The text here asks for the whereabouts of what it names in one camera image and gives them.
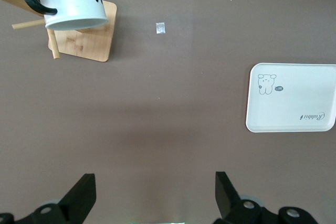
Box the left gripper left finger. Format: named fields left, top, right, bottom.
left=0, top=173, right=97, bottom=224

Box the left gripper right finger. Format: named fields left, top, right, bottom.
left=214, top=171, right=320, bottom=224

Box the wooden cup rack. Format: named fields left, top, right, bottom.
left=0, top=0, right=118, bottom=63

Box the cream rabbit print tray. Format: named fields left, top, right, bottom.
left=245, top=62, right=336, bottom=134

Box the brown table mat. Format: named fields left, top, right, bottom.
left=0, top=0, right=336, bottom=224

